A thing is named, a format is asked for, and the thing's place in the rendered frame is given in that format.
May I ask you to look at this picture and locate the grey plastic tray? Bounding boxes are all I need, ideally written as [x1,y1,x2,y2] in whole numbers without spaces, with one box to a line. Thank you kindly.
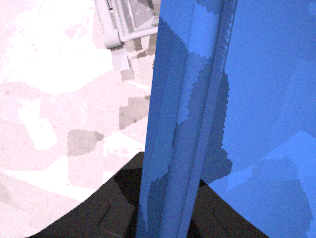
[102,0,161,73]

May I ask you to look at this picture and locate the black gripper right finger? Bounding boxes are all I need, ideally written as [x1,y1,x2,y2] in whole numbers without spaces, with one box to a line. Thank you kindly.
[187,179,270,238]

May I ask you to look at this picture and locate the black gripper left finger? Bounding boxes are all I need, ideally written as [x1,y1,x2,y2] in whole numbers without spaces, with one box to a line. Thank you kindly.
[27,151,145,238]

